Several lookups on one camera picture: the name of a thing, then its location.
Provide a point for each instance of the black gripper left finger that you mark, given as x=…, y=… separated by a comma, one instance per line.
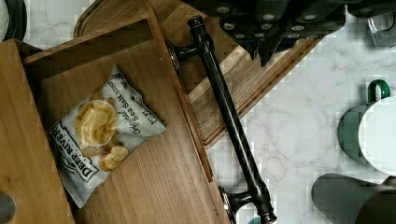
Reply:
x=258, y=26

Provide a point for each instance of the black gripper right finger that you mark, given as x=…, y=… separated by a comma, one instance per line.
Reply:
x=304, y=19

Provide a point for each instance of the wooden cutting board tray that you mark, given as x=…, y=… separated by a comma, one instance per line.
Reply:
x=246, y=79

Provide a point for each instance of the green white enamel mug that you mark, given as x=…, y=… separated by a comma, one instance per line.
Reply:
x=367, y=132

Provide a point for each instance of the grey metal cup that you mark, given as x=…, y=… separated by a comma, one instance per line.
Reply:
x=347, y=200

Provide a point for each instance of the Deep River chips bag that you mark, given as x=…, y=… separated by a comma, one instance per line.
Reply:
x=98, y=134

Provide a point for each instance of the wooden organizer cabinet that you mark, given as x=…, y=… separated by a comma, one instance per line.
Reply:
x=31, y=189

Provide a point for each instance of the black metal drawer handle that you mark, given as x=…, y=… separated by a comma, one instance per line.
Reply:
x=257, y=192

